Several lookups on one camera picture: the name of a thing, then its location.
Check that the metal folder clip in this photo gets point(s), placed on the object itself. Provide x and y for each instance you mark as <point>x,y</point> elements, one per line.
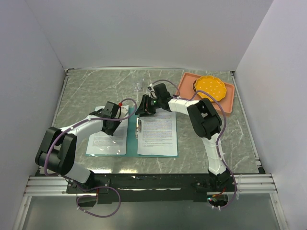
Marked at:
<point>138,127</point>

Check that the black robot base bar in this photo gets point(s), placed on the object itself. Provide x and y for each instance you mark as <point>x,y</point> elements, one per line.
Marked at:
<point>109,188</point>

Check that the clear glass cup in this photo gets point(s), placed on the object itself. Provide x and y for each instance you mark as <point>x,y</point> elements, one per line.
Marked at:
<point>137,86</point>

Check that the aluminium frame rail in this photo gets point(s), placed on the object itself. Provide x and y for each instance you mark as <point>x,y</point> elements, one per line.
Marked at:
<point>56,186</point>

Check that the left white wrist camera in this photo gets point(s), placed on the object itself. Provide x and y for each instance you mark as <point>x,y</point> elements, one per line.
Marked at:
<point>123,112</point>

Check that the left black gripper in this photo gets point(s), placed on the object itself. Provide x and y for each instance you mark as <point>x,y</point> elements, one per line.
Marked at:
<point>111,132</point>

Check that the orange dotted plate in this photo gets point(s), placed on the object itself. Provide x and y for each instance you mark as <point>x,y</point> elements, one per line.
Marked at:
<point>211,85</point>

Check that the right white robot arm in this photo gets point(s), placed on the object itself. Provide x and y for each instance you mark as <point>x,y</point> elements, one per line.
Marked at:
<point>206,123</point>

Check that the teal file folder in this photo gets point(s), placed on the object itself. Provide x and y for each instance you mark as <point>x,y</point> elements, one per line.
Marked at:
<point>132,142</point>

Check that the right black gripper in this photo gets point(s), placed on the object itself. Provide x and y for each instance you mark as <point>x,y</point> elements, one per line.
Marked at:
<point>142,109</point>

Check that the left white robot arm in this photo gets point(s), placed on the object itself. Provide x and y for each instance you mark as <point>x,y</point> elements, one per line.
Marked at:
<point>58,147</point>

